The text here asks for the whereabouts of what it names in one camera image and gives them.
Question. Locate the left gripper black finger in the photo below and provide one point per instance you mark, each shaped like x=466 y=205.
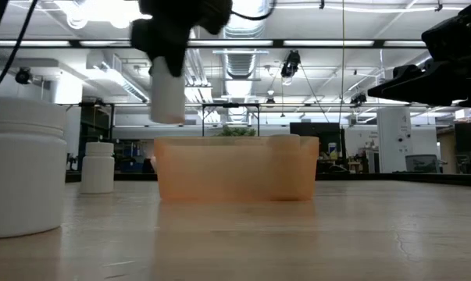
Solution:
x=172 y=58

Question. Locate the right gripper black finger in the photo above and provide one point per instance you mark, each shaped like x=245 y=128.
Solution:
x=430 y=89
x=412 y=71

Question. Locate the orange translucent plastic basket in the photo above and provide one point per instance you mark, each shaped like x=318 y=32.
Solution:
x=219 y=171

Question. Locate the white ceiling pipes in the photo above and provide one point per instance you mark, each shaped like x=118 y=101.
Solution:
x=198 y=70

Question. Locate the white room pillar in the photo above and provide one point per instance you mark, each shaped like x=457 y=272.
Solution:
x=393 y=129

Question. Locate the black hanging spotlight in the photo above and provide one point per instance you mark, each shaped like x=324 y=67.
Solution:
x=359 y=98
x=270 y=100
x=23 y=75

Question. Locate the dark shelf rack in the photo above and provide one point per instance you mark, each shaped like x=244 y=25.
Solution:
x=96 y=121

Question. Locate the small green artificial plant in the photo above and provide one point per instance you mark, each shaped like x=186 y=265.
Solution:
x=237 y=132

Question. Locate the blue storage cabinet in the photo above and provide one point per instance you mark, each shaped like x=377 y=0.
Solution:
x=131 y=160

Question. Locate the black monitor screen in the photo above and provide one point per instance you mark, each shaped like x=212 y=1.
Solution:
x=315 y=134

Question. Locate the silver round ventilation duct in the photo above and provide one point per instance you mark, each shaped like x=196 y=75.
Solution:
x=250 y=29

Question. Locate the distant black workstation frame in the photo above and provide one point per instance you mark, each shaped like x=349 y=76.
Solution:
x=230 y=105

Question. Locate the black strip light rail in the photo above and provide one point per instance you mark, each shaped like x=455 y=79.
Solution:
x=278 y=43

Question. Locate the long horizontal metal rail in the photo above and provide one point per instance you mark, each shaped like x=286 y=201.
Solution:
x=317 y=104

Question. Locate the black metal table frame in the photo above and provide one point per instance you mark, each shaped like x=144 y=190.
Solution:
x=356 y=176

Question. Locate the black hanging camera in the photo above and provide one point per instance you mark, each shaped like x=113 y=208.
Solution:
x=291 y=62

